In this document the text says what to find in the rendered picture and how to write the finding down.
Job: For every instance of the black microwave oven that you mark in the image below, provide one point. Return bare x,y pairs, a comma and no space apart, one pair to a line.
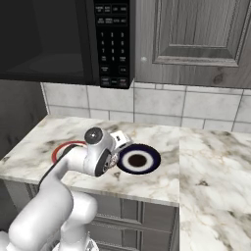
49,39

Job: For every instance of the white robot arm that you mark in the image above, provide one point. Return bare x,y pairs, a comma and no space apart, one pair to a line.
49,202

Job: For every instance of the grey lower cupboard door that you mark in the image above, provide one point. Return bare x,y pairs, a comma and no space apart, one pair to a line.
137,241

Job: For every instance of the blue and white plate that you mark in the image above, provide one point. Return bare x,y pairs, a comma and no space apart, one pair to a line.
150,160

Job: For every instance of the red rimmed plate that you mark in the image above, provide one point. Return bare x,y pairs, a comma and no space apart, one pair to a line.
62,148

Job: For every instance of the grey drawer front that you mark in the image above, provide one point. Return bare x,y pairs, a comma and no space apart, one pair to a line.
130,210

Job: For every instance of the grey wooden cupboard door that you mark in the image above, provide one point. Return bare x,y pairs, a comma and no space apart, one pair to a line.
196,36

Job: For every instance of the small round cupboard knob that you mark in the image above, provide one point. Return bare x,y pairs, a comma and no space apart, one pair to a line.
143,59

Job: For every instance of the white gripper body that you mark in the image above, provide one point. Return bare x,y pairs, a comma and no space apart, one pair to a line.
125,146

